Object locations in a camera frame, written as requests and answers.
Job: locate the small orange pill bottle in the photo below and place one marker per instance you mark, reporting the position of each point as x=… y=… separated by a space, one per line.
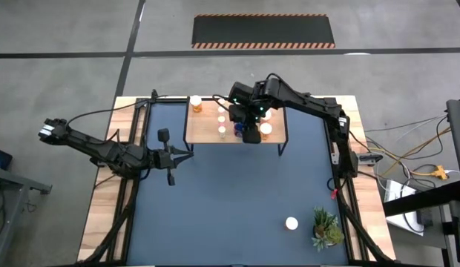
x=221 y=109

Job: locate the dark grey monitor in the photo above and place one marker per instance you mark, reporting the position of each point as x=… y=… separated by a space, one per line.
x=458 y=141

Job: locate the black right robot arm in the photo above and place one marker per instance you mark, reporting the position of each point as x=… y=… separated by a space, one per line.
x=311 y=105

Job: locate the white paper sheet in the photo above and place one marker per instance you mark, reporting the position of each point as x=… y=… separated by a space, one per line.
x=398 y=222

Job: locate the blue Tums bottle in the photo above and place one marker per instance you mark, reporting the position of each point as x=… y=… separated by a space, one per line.
x=237 y=130

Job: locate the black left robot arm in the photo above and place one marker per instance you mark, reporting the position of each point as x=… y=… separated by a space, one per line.
x=104 y=152

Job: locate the yellow power splitter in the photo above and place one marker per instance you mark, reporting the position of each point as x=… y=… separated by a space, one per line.
x=439 y=172

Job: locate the red clip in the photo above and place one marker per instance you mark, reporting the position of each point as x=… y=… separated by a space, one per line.
x=334 y=193

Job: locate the black hazard-striped floor mat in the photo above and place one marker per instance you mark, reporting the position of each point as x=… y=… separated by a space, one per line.
x=263 y=31

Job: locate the black aluminium rig frame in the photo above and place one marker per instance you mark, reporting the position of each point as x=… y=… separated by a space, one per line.
x=142 y=102

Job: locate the blue-grey table mat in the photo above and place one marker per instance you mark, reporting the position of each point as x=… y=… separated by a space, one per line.
x=233 y=222

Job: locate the small clear yellow pill bottle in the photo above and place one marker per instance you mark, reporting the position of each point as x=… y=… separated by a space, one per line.
x=222 y=129

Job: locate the wooden shelf black metal legs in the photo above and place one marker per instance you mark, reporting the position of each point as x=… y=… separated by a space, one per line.
x=204 y=130

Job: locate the black device blue light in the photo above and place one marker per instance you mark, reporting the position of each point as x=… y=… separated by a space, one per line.
x=0 y=158

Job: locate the grey metal desk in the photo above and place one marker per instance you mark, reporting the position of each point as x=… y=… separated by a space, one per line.
x=15 y=181

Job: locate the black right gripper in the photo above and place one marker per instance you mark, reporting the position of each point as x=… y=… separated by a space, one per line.
x=246 y=107

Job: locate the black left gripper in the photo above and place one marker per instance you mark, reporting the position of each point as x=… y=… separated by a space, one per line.
x=164 y=159

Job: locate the potted succulent plant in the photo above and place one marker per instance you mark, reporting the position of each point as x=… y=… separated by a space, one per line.
x=326 y=231

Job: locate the large orange pill bottle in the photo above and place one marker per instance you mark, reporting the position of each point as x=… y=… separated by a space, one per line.
x=196 y=101
x=268 y=116
x=291 y=223
x=266 y=129

